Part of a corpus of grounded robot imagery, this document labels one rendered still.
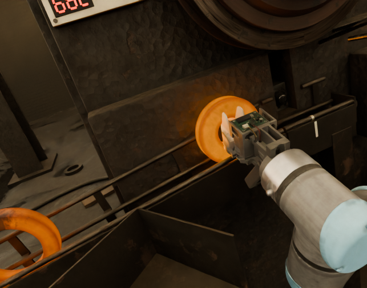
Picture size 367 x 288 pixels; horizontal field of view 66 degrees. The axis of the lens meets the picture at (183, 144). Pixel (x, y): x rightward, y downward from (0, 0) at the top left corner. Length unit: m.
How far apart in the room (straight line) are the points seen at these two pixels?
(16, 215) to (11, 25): 6.26
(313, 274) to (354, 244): 0.11
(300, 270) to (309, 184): 0.14
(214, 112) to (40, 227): 0.43
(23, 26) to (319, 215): 6.59
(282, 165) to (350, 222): 0.12
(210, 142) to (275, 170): 0.22
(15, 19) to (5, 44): 0.53
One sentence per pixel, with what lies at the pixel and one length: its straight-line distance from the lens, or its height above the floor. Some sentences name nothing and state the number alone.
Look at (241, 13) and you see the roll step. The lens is 0.58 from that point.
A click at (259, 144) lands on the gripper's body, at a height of 0.77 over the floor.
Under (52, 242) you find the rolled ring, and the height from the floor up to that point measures 0.67.
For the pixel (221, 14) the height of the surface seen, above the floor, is 0.99.
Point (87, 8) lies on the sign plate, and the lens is 0.67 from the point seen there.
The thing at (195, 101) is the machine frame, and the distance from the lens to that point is 0.67.
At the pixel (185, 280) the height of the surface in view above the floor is 0.61.
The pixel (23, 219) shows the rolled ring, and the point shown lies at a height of 0.74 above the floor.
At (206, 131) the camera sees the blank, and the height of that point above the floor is 0.77.
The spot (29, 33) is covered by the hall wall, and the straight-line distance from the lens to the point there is 6.74.
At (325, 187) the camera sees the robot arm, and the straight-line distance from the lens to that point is 0.43.
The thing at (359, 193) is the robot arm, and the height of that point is 0.63.
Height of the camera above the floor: 1.00
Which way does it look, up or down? 23 degrees down
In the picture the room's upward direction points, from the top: 18 degrees counter-clockwise
